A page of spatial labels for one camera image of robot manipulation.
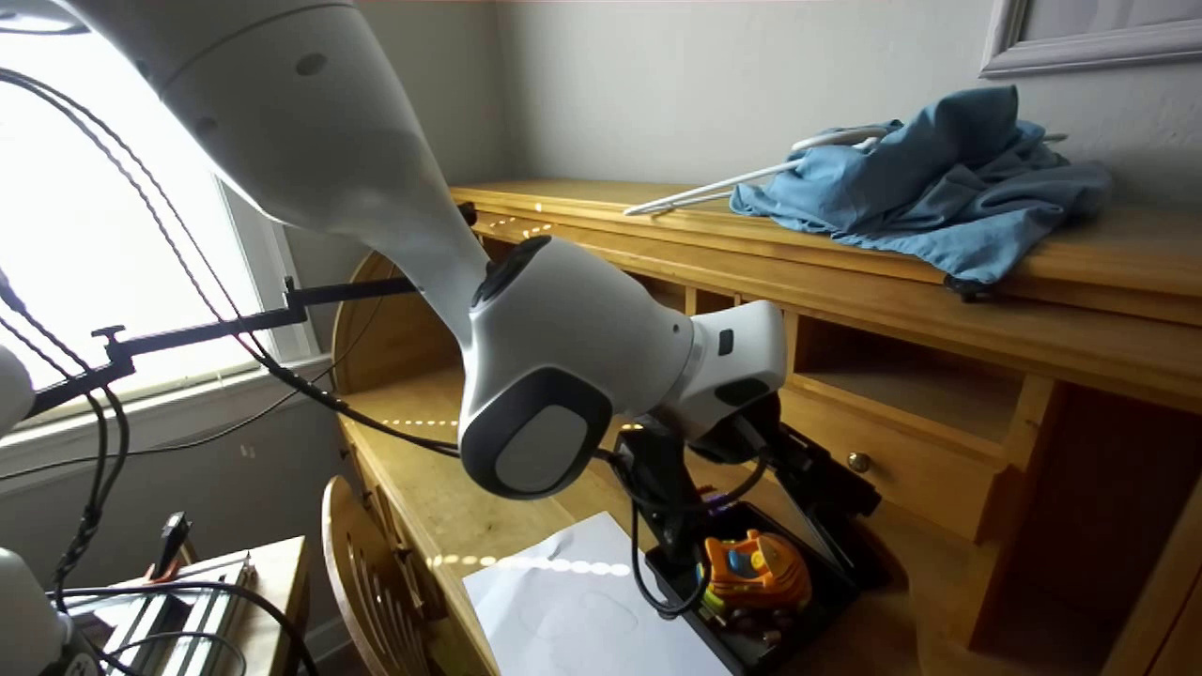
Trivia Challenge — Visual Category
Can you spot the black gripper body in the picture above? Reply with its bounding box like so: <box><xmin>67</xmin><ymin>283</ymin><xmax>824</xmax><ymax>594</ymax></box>
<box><xmin>692</xmin><ymin>376</ymin><xmax>806</xmax><ymax>479</ymax></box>

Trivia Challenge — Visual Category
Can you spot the wooden drawer with round knob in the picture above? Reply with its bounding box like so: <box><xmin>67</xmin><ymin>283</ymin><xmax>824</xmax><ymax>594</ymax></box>
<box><xmin>782</xmin><ymin>373</ymin><xmax>1022</xmax><ymax>544</ymax></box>

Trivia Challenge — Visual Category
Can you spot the black tray lid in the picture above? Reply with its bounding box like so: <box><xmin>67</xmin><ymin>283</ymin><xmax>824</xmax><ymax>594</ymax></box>
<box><xmin>800</xmin><ymin>472</ymin><xmax>896</xmax><ymax>594</ymax></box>

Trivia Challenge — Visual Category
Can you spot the orange toy car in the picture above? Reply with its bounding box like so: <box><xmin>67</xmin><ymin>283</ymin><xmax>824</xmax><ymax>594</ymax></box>
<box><xmin>693</xmin><ymin>525</ymin><xmax>814</xmax><ymax>631</ymax></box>

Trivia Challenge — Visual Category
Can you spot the black plastic tray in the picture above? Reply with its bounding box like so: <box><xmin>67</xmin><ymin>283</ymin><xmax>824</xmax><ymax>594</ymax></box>
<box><xmin>643</xmin><ymin>498</ymin><xmax>869</xmax><ymax>676</ymax></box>

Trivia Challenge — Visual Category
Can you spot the thin white stick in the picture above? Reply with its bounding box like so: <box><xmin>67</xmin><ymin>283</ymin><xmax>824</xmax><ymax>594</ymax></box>
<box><xmin>621</xmin><ymin>120</ymin><xmax>896</xmax><ymax>223</ymax></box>

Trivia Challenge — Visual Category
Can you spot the white paper sheet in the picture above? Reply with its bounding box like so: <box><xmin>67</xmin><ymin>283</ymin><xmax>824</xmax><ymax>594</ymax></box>
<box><xmin>462</xmin><ymin>505</ymin><xmax>737</xmax><ymax>676</ymax></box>

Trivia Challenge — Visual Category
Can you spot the blue cloth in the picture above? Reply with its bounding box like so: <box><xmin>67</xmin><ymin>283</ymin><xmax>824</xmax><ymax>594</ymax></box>
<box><xmin>729</xmin><ymin>84</ymin><xmax>1117</xmax><ymax>295</ymax></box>

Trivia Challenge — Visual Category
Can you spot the wooden roll-top desk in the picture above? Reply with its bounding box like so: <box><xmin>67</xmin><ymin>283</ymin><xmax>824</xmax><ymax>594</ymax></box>
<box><xmin>325</xmin><ymin>175</ymin><xmax>1202</xmax><ymax>676</ymax></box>

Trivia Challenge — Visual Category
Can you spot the wooden chair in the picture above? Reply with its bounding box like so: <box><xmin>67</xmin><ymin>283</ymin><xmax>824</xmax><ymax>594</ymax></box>
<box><xmin>315</xmin><ymin>468</ymin><xmax>437</xmax><ymax>676</ymax></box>

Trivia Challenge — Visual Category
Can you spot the black tripod rod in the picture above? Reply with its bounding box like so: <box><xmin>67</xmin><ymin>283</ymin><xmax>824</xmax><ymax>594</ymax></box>
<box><xmin>22</xmin><ymin>274</ymin><xmax>419</xmax><ymax>420</ymax></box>

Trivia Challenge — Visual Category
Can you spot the red and black hand tool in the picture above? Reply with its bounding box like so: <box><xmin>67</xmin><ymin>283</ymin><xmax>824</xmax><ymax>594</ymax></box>
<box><xmin>145</xmin><ymin>505</ymin><xmax>198</xmax><ymax>586</ymax></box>

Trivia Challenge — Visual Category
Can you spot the white rounded device housing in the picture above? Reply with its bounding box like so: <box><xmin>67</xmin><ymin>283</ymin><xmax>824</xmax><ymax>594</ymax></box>
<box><xmin>0</xmin><ymin>544</ymin><xmax>75</xmax><ymax>676</ymax></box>

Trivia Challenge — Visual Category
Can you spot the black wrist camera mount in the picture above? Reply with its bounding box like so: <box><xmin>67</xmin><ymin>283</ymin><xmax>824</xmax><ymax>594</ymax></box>
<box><xmin>612</xmin><ymin>420</ymin><xmax>712</xmax><ymax>623</ymax></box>

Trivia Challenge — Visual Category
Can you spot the white picture frame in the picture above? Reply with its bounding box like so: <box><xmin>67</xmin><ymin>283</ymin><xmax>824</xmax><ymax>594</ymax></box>
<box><xmin>976</xmin><ymin>0</ymin><xmax>1202</xmax><ymax>84</ymax></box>

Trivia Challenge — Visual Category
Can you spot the black cable on side table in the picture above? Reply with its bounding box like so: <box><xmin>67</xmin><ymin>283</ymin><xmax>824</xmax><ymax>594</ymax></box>
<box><xmin>51</xmin><ymin>574</ymin><xmax>315</xmax><ymax>676</ymax></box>

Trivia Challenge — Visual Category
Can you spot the aluminium extrusion rail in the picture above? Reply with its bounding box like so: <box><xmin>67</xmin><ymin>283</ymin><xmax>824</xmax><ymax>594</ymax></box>
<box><xmin>85</xmin><ymin>559</ymin><xmax>259</xmax><ymax>676</ymax></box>

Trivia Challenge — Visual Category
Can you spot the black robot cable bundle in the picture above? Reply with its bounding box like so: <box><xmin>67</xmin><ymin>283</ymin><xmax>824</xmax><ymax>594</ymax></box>
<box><xmin>0</xmin><ymin>69</ymin><xmax>464</xmax><ymax>604</ymax></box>

